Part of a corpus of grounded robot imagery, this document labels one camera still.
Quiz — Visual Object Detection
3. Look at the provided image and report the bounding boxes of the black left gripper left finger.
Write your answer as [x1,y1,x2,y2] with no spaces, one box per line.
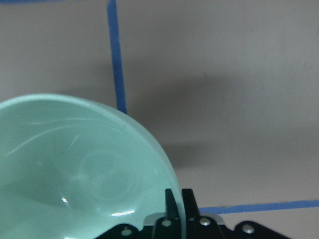
[165,188,180,219]

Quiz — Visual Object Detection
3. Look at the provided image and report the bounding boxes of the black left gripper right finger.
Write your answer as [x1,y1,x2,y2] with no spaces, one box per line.
[181,189,200,221]

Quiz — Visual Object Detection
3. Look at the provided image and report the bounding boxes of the green bowl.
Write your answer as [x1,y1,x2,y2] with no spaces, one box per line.
[0,94,184,239]

